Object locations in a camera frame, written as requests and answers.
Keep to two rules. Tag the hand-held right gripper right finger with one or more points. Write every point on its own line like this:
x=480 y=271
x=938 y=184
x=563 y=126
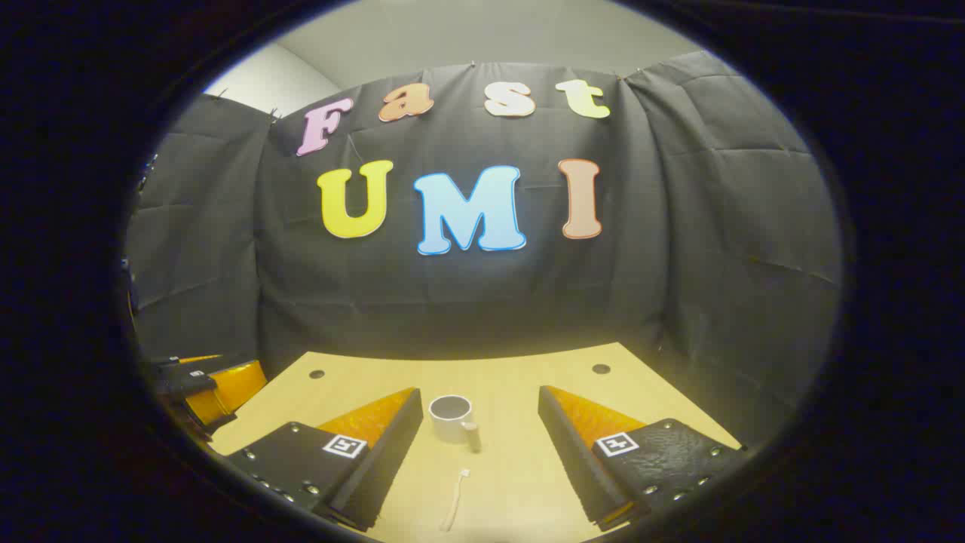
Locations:
x=569 y=445

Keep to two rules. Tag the white toothbrush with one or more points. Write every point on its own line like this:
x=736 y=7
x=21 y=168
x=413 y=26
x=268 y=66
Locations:
x=454 y=498

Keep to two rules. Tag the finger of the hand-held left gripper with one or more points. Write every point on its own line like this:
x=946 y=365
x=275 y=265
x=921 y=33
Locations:
x=200 y=359
x=230 y=388

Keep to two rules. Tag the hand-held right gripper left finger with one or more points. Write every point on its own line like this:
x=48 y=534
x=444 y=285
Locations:
x=392 y=445

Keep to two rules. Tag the black backdrop cloth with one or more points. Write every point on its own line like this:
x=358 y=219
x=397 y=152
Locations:
x=452 y=302

